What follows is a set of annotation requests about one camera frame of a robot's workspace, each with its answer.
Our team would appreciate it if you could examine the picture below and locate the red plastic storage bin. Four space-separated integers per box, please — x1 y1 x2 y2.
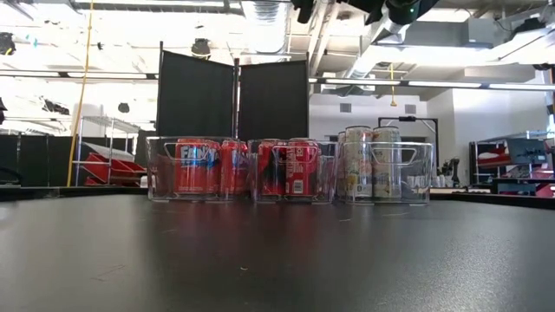
82 151 148 187

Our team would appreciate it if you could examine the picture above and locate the black ceiling spotlight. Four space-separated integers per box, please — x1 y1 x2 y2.
190 37 212 60

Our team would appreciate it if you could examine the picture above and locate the metal wire shelf rack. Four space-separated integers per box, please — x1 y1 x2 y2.
72 114 151 188

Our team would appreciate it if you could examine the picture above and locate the corrugated silver ceiling duct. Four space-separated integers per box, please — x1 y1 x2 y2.
240 0 291 56

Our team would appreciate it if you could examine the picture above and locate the black low partition wall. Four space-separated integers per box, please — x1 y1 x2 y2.
0 133 77 188

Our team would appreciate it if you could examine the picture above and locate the black divider panel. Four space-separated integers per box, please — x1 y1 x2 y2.
237 52 310 142
155 41 238 139

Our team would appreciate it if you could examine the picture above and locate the yellow hanging hook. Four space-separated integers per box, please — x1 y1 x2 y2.
388 63 398 107

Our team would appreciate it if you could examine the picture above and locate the white slim drink can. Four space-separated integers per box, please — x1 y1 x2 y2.
344 125 375 199
371 125 402 199

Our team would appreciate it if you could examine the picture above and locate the clear plastic bin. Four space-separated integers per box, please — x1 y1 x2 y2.
247 138 339 205
336 140 434 205
146 136 251 204

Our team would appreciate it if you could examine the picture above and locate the black shelf with boxes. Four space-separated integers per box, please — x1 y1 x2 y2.
469 129 555 198

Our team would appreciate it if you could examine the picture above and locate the silver ceiling air duct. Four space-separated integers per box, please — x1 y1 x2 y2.
346 16 417 79

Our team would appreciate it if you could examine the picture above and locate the long ceiling light strip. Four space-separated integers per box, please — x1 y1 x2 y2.
308 76 555 91
0 69 160 81

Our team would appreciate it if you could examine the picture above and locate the yellow hanging cord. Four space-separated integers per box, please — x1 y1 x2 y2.
66 0 95 188

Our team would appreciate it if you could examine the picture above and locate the black ceiling lamp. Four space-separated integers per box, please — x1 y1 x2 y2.
0 32 16 56

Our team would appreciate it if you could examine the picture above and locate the black metal stand frame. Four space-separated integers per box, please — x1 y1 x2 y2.
377 114 440 144

